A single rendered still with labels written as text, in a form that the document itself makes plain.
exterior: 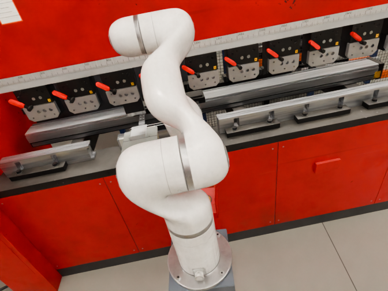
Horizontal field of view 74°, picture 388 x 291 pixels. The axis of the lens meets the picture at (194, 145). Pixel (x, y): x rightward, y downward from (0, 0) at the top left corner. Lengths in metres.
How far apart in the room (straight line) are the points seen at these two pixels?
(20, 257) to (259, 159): 1.52
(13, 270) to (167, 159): 1.70
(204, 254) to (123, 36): 0.59
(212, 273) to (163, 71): 0.55
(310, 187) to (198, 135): 1.40
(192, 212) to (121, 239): 1.33
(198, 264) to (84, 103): 0.95
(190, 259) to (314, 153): 1.12
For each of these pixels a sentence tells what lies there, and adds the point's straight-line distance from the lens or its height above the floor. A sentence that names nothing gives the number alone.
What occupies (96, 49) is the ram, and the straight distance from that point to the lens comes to 1.28.
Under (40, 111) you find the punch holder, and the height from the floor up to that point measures 1.21.
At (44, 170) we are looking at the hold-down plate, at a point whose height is 0.90.
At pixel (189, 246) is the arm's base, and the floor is 1.15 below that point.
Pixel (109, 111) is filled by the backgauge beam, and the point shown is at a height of 0.99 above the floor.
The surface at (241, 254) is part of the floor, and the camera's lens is 1.99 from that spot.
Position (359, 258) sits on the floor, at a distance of 2.10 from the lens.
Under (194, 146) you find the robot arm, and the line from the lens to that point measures 0.50.
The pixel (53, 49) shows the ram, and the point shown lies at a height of 1.48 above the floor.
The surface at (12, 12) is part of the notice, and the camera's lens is 1.34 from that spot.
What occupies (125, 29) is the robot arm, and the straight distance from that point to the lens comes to 0.74.
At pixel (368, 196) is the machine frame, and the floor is 0.20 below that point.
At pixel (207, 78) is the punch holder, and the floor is 1.22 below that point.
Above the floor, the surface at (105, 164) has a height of 0.88.
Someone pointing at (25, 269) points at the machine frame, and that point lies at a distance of 2.07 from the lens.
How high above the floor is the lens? 1.71
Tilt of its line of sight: 36 degrees down
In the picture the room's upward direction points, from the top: 11 degrees counter-clockwise
